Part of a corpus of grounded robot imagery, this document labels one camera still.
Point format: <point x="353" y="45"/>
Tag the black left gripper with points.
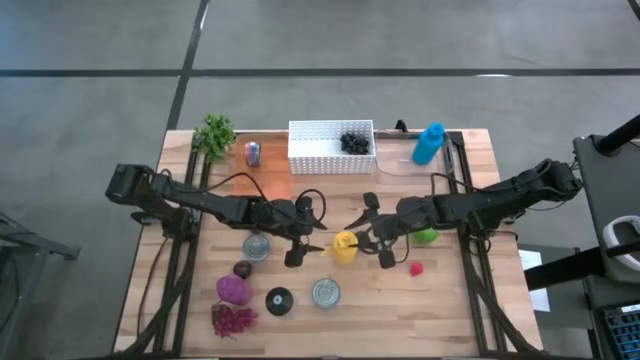
<point x="282" y="215"/>

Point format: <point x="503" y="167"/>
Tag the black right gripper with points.
<point x="405" y="217"/>

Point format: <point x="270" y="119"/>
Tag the yellow plastic squeeze bottle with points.
<point x="344" y="250"/>

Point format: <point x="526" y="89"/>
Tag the teal yellow tuna can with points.
<point x="256" y="248"/>

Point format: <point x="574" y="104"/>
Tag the clear bottle with black cap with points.
<point x="279" y="301"/>

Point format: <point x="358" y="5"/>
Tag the black toy grape bunch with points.
<point x="355" y="144"/>

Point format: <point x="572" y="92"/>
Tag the small striped label can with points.
<point x="253" y="153"/>

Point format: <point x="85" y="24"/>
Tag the blue plastic squeeze bottle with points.
<point x="428" y="145"/>

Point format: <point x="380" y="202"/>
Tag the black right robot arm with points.
<point x="500" y="200"/>

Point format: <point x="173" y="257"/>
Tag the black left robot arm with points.
<point x="200" y="200"/>

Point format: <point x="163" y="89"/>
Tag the green toy apple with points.
<point x="426" y="237"/>

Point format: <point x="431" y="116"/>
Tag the blue solid white tuna can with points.
<point x="326" y="293"/>

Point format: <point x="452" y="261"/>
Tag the small red toy cherry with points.
<point x="416" y="269"/>

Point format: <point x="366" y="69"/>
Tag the dark brown toy fig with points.
<point x="242" y="269"/>

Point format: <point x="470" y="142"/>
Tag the clear plastic tray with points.
<point x="395" y="155"/>

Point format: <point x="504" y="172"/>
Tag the white perforated metal basket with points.
<point x="320" y="147"/>

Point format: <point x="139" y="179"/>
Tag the purple toy grape bunch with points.
<point x="232" y="321"/>

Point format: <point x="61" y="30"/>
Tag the green artificial plant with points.
<point x="215" y="135"/>

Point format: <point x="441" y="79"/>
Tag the white paper sheet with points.
<point x="532" y="280"/>

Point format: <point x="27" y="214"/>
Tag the black side desk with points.
<point x="610" y="200"/>

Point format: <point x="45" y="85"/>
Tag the white headset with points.
<point x="620" y="235"/>

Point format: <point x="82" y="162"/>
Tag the black diagonal pole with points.
<point x="617" y="135"/>

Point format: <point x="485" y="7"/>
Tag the black backlit keyboard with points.
<point x="625" y="332"/>

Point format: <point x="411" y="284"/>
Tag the black floor stand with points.
<point x="30" y="250"/>

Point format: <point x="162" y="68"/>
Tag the black aluminium table frame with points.
<point x="472" y="300"/>
<point x="183" y="300"/>

